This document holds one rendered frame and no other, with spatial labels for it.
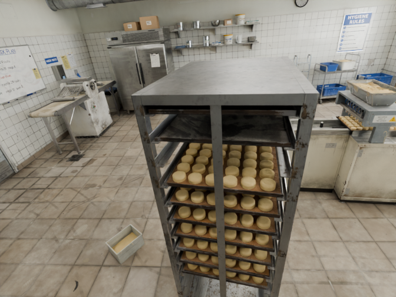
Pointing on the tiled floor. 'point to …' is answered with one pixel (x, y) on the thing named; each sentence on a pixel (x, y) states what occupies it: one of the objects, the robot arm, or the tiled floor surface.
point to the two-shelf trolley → (333, 73)
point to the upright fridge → (138, 60)
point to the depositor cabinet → (368, 172)
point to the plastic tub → (125, 243)
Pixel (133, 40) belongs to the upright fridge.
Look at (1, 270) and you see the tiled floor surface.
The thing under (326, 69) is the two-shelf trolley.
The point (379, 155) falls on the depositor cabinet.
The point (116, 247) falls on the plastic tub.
